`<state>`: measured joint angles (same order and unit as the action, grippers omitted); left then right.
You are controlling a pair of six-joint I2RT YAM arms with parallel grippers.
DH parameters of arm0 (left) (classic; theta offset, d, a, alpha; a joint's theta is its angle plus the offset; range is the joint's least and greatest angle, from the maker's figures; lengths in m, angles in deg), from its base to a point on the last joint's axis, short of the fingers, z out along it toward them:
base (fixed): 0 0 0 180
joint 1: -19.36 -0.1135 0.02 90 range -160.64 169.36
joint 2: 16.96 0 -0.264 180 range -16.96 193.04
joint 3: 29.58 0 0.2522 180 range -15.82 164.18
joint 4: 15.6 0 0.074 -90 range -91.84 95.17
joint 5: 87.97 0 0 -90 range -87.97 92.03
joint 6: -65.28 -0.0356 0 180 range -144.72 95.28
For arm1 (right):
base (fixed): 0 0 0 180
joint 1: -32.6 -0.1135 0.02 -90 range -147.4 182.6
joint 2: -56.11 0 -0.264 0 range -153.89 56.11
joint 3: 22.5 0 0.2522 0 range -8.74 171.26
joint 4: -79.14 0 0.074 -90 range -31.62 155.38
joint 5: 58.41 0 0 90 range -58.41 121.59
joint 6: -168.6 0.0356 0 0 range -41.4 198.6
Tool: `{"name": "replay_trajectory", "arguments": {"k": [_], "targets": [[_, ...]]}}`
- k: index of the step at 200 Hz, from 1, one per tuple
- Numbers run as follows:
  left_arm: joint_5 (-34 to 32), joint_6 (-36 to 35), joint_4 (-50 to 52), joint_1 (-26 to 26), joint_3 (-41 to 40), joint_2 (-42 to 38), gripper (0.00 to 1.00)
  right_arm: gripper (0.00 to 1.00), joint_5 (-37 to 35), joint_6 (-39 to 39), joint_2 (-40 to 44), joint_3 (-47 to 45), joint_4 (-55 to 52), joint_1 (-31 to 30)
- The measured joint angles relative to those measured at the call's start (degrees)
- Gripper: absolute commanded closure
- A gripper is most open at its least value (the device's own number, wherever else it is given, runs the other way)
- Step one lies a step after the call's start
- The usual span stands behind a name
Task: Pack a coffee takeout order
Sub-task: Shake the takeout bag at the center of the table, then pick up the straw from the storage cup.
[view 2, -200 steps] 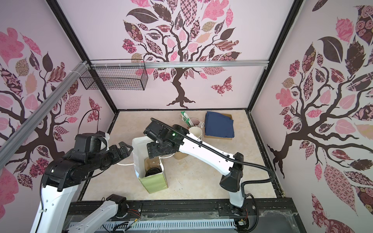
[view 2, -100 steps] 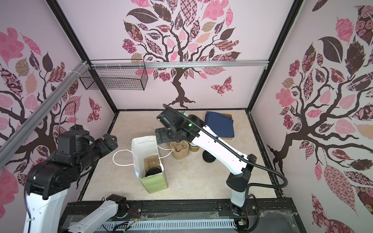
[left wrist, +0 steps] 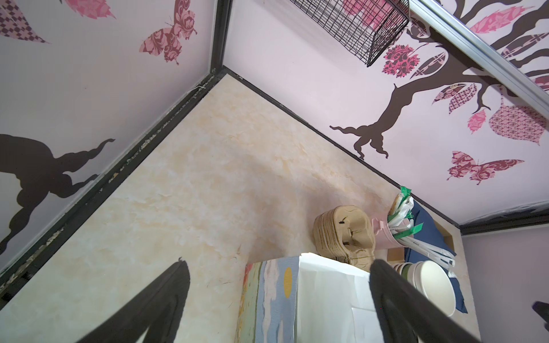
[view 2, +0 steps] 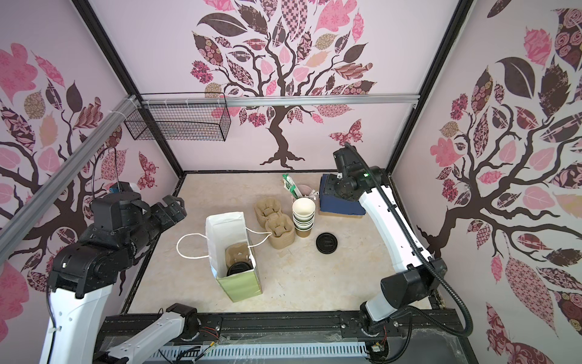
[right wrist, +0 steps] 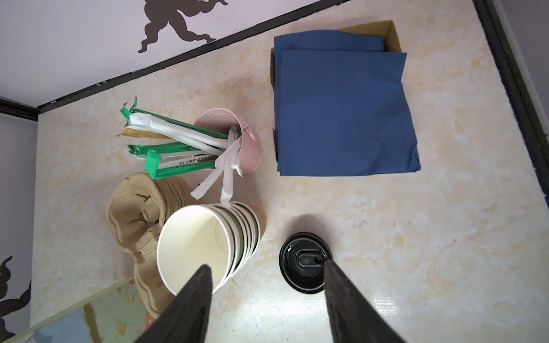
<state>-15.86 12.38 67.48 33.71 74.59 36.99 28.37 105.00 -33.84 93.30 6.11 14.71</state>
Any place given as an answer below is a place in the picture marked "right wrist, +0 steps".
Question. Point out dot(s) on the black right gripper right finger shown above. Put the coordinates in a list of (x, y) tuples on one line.
[(352, 317)]

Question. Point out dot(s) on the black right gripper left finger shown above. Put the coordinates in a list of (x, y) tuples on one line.
[(187, 316)]

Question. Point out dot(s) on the white paper takeout bag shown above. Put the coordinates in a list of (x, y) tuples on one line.
[(116, 314)]

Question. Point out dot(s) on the black cup lid stack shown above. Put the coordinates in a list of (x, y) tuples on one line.
[(301, 260)]

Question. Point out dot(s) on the stacked paper cups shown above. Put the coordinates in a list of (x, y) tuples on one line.
[(224, 239)]

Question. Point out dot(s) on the green wrapped stirrers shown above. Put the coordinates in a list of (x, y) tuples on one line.
[(190, 148)]

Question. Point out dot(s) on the pink bucket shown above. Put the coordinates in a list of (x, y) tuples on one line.
[(221, 120)]

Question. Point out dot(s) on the blue napkin stack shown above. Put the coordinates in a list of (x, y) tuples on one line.
[(340, 107)]

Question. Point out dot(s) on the brown cardboard napkin box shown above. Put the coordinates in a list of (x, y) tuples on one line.
[(379, 36)]

